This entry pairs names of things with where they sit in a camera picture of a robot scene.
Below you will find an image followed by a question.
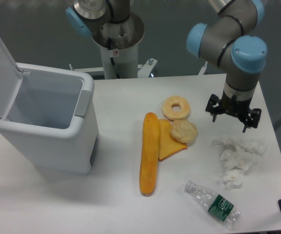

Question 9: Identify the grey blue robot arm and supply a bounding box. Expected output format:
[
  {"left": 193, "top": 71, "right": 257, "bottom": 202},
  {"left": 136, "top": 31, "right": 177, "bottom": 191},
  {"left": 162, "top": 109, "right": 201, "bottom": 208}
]
[{"left": 65, "top": 0, "right": 267, "bottom": 129}]

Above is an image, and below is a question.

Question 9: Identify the white trash bin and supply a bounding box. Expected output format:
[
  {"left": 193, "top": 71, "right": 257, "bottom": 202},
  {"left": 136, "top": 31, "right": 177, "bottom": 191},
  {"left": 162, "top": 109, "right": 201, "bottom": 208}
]
[{"left": 0, "top": 63, "right": 99, "bottom": 174}]

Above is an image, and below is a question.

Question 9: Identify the round cream bread roll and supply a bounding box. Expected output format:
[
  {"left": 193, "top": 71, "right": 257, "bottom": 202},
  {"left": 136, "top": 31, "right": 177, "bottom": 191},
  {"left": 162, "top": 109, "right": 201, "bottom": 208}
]
[{"left": 170, "top": 119, "right": 198, "bottom": 143}]

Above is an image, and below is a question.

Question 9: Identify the crumpled white tissue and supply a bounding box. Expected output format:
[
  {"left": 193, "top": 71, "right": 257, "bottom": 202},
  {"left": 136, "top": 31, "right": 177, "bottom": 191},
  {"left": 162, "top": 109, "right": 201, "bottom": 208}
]
[{"left": 212, "top": 135, "right": 267, "bottom": 190}]

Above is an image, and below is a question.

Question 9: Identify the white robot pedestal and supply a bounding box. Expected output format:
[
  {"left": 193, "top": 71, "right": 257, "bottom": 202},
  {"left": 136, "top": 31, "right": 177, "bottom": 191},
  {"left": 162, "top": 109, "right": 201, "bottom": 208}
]
[{"left": 92, "top": 13, "right": 144, "bottom": 79}]

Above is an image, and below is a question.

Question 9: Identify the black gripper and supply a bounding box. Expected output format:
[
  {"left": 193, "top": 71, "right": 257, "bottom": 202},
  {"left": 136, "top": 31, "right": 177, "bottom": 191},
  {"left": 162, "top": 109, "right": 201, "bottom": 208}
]
[{"left": 205, "top": 93, "right": 261, "bottom": 133}]

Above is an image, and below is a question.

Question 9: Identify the clear plastic water bottle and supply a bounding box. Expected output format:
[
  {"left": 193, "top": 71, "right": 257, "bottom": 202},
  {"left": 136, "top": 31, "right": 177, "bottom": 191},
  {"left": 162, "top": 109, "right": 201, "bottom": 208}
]
[{"left": 185, "top": 180, "right": 241, "bottom": 225}]

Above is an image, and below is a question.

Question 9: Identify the long orange baguette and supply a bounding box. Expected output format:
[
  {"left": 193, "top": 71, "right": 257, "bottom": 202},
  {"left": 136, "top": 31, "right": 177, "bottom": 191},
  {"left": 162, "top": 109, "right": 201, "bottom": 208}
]
[{"left": 139, "top": 112, "right": 160, "bottom": 195}]

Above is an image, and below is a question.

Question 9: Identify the ring doughnut bread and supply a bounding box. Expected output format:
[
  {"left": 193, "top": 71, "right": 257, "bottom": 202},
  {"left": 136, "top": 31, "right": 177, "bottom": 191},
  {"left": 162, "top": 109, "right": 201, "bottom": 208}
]
[{"left": 161, "top": 96, "right": 191, "bottom": 120}]

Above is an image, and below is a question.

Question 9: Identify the triangular toast slice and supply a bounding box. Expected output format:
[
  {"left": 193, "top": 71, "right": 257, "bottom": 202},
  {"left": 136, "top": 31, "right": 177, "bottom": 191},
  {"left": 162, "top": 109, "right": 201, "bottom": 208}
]
[{"left": 158, "top": 119, "right": 187, "bottom": 161}]

